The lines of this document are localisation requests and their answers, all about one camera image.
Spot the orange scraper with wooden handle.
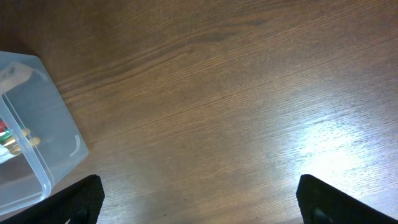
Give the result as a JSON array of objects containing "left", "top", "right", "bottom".
[{"left": 1, "top": 62, "right": 34, "bottom": 95}]

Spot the clear plastic container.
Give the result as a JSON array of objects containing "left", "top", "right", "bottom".
[{"left": 1, "top": 52, "right": 88, "bottom": 215}]

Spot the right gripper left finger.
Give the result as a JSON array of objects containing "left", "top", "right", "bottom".
[{"left": 1, "top": 175, "right": 105, "bottom": 224}]

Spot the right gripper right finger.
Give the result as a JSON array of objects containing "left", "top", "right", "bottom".
[{"left": 296, "top": 174, "right": 397, "bottom": 224}]

